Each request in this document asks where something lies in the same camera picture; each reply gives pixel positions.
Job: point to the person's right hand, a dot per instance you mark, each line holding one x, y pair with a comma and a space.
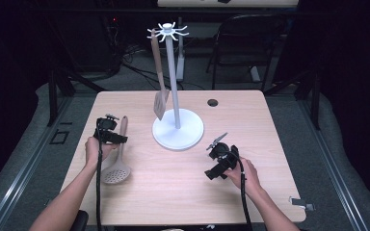
247, 179

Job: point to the white utensil rack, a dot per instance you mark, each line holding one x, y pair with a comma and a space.
188, 134

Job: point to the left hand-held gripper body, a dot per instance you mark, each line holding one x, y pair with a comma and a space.
106, 128

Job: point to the beige slotted spatula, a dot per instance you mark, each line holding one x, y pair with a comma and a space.
160, 106

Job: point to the white background stand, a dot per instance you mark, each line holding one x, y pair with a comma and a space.
180, 67

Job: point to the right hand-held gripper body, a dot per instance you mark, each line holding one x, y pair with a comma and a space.
226, 157

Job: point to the black chair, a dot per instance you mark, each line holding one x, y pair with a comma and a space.
247, 35

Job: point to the grey metal bracket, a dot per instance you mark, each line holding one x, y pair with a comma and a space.
298, 202

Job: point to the black metal frame leg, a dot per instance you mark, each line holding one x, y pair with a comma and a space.
316, 106
53, 96

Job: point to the black padded chair part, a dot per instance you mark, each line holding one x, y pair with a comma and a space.
79, 221

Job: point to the beige skimmer spoon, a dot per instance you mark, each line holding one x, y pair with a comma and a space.
123, 128

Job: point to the white stand foot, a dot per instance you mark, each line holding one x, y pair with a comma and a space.
255, 75

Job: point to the person's left hand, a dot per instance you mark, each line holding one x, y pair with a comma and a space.
93, 150

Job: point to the aluminium floor rail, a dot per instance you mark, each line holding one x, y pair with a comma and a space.
340, 183
17, 179

